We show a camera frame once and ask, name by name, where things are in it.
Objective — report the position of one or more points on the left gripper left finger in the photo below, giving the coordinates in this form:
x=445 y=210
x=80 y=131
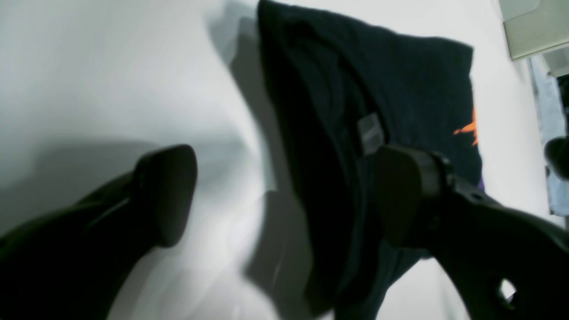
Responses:
x=71 y=264

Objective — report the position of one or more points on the white partition panel right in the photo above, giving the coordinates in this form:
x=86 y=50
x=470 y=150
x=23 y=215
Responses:
x=533 y=27

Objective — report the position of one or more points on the black T-shirt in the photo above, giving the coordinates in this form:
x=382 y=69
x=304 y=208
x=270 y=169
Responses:
x=343 y=88

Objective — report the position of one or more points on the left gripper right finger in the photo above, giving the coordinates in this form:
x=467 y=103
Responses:
x=506 y=264

